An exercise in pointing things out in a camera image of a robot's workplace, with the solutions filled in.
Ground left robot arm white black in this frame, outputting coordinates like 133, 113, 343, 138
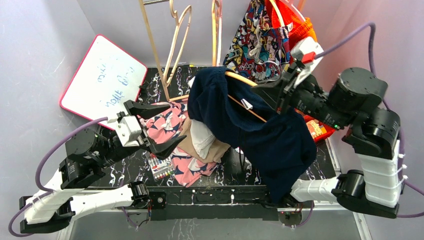
18, 100, 184, 237

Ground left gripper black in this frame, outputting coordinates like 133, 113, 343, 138
98, 101, 188, 168

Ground orange shorts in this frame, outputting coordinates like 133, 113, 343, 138
263, 0, 318, 64

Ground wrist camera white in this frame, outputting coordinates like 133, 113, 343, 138
106, 114, 143, 148
290, 36, 324, 89

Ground pink framed whiteboard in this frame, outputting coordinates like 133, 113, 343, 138
59, 34, 148, 121

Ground pink hanger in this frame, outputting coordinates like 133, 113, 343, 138
211, 0, 223, 67

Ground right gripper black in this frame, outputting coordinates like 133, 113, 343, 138
252, 62, 351, 132

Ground wooden rack frame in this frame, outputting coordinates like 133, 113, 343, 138
138, 0, 193, 102

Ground yellow hanger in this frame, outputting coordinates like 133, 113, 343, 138
268, 0, 286, 28

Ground comic print shorts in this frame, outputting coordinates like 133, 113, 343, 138
222, 0, 293, 82

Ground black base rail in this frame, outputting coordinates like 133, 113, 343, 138
66, 185, 335, 222

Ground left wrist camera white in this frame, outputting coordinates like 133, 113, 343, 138
106, 114, 143, 148

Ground colour marker pack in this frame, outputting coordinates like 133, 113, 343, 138
146, 152, 176, 181

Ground orange hanger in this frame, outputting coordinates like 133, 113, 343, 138
224, 69, 267, 123

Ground red plastic bin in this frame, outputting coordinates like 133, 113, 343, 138
295, 109, 336, 143

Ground white shorts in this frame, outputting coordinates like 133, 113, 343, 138
190, 118, 216, 163

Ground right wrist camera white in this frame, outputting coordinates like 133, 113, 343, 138
290, 36, 324, 89

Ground pink patterned shorts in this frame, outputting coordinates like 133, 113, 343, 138
139, 101, 216, 187

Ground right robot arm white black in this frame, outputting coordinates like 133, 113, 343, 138
251, 67, 403, 219

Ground beige shorts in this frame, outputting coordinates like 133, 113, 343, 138
178, 118, 230, 163

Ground navy blue shorts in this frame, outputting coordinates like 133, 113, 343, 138
187, 66, 317, 204

